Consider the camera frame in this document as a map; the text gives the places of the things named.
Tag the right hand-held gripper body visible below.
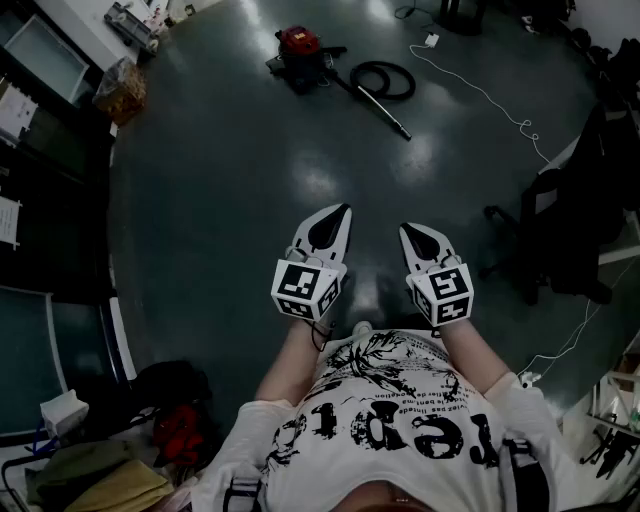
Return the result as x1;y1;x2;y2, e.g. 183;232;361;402
404;254;475;328

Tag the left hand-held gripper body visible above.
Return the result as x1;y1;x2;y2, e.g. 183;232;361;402
271;243;349;322

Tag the silver metal vacuum tube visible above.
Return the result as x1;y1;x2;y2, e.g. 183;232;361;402
356;84;413;142

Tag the black vacuum hose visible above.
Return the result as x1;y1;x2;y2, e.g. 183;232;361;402
319;60;417;102

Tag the person's right forearm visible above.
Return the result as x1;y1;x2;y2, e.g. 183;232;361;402
438;319;507;399

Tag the person's left forearm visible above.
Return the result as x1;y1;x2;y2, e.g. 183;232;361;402
253;318;334;402

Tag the red canister vacuum cleaner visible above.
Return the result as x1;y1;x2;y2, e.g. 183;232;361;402
264;25;349;95

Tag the black office chair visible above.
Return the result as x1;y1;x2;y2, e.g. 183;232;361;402
478;99;640;307

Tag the black bag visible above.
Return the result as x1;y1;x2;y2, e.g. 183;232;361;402
130;359;214;419

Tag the red bag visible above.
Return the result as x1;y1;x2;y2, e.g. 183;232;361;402
151;403;207;469

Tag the metal shelf rack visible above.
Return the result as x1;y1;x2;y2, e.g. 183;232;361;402
578;344;640;481

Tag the plastic bag with brown contents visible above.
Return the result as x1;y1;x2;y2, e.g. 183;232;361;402
92;55;149;127

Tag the pile of black gear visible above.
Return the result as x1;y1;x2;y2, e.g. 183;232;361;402
569;27;640;104

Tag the white box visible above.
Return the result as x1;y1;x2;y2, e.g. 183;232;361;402
38;389;91;440

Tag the grey wheeled cart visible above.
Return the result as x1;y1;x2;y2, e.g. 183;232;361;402
103;0;162;52

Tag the olive yellow cloth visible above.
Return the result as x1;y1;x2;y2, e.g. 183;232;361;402
25;438;175;512

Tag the white paper sheet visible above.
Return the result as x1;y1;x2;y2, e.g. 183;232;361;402
0;82;39;145
0;195;22;252

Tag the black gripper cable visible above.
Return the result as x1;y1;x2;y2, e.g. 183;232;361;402
308;319;337;352

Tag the long white floor cable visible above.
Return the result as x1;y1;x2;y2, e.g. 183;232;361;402
408;43;554;164

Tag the black grey harness strap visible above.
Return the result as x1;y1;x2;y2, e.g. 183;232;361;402
501;436;552;512
223;474;264;512

